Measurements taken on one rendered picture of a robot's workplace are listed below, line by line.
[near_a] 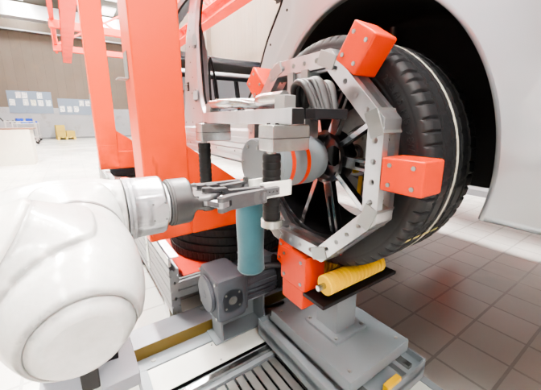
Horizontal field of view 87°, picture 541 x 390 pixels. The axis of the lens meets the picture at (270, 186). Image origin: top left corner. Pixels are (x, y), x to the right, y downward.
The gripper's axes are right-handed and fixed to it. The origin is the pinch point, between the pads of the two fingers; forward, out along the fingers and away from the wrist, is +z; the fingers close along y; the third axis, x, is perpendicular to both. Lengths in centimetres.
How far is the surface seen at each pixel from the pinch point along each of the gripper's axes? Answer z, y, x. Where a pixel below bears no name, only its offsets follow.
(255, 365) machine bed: 15, -32, -77
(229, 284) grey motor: 9, -39, -45
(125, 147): 10, -255, -12
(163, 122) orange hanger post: -4, -60, 12
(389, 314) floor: 90, -25, -83
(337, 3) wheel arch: 41, -24, 47
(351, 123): 50, -23, 12
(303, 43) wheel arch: 42, -40, 39
